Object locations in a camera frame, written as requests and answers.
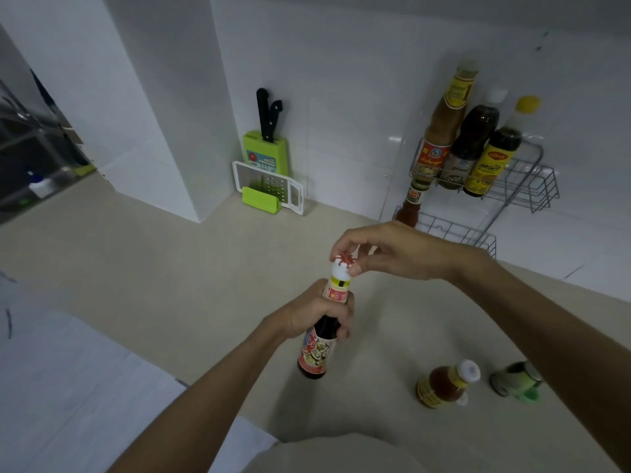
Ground person's right hand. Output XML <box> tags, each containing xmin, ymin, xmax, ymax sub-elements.
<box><xmin>329</xmin><ymin>221</ymin><xmax>495</xmax><ymax>284</ymax></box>

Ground person's left hand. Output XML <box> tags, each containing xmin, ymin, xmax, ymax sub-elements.
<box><xmin>265</xmin><ymin>278</ymin><xmax>356</xmax><ymax>341</ymax></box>

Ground white red bottle cap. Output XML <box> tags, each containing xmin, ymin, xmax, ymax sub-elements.
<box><xmin>330</xmin><ymin>253</ymin><xmax>357</xmax><ymax>282</ymax></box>

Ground dark sauce bottle red label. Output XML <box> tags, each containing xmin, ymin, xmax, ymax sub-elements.
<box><xmin>297</xmin><ymin>256</ymin><xmax>356</xmax><ymax>380</ymax></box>

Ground person's left forearm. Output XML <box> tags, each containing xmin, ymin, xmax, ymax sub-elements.
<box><xmin>106</xmin><ymin>314</ymin><xmax>291</xmax><ymax>473</ymax></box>

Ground person's right forearm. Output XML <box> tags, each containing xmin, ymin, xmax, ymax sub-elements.
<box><xmin>451</xmin><ymin>253</ymin><xmax>631</xmax><ymax>472</ymax></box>

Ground red chilli sauce bottle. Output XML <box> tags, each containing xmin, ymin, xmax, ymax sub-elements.
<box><xmin>394</xmin><ymin>177</ymin><xmax>431</xmax><ymax>228</ymax></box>

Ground white slicer grater board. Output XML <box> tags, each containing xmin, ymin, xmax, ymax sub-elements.
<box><xmin>231</xmin><ymin>160</ymin><xmax>305</xmax><ymax>216</ymax></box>

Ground green slicer hand guard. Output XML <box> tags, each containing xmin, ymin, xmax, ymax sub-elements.
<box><xmin>241</xmin><ymin>186</ymin><xmax>283</xmax><ymax>215</ymax></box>

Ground small amber sauce bottle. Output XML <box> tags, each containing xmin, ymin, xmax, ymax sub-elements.
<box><xmin>416</xmin><ymin>359</ymin><xmax>482</xmax><ymax>410</ymax></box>

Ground green knife holder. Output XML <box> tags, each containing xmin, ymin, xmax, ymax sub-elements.
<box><xmin>242</xmin><ymin>130</ymin><xmax>291</xmax><ymax>178</ymax></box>

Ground tall amber sauce bottle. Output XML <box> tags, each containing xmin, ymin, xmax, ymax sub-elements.
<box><xmin>412</xmin><ymin>59</ymin><xmax>480</xmax><ymax>180</ymax></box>

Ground dark sauce bottle white cap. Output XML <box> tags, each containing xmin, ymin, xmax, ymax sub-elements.
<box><xmin>438</xmin><ymin>86</ymin><xmax>509</xmax><ymax>191</ymax></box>

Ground dark sauce bottle yellow cap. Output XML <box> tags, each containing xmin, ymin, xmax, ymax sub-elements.
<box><xmin>463</xmin><ymin>95</ymin><xmax>542</xmax><ymax>198</ymax></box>

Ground green capped seasoning jar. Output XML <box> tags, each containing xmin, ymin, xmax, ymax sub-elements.
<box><xmin>489</xmin><ymin>361</ymin><xmax>544</xmax><ymax>404</ymax></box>

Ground metal dish rack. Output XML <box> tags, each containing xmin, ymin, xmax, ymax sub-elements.
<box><xmin>0</xmin><ymin>69</ymin><xmax>98</xmax><ymax>225</ymax></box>

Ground black handled knife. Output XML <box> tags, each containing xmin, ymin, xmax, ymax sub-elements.
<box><xmin>268</xmin><ymin>99</ymin><xmax>284</xmax><ymax>144</ymax></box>
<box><xmin>256</xmin><ymin>88</ymin><xmax>271</xmax><ymax>143</ymax></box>

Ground metal wire rack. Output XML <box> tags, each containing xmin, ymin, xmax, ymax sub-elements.
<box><xmin>392</xmin><ymin>137</ymin><xmax>561</xmax><ymax>259</ymax></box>

